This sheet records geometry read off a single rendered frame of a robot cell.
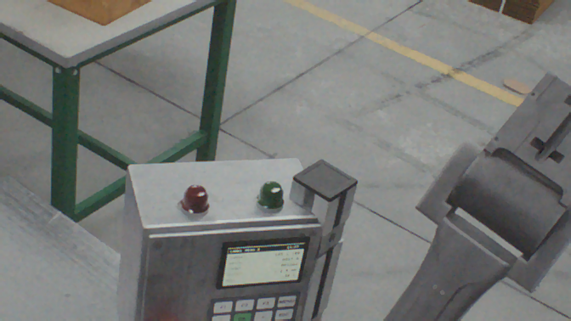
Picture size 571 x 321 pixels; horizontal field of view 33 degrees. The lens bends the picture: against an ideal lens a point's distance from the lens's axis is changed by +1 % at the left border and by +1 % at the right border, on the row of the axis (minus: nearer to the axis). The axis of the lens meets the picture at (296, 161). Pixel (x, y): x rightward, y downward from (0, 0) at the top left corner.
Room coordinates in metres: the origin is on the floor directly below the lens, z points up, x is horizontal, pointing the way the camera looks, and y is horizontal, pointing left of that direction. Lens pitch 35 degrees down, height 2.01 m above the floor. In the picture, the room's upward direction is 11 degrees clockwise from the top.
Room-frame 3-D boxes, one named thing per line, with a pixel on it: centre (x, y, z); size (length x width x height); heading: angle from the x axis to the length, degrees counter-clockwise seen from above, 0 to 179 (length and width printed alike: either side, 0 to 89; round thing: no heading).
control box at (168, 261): (0.70, 0.06, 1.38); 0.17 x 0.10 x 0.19; 113
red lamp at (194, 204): (0.66, 0.08, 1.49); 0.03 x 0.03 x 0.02
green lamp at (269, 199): (0.69, 0.02, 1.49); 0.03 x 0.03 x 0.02
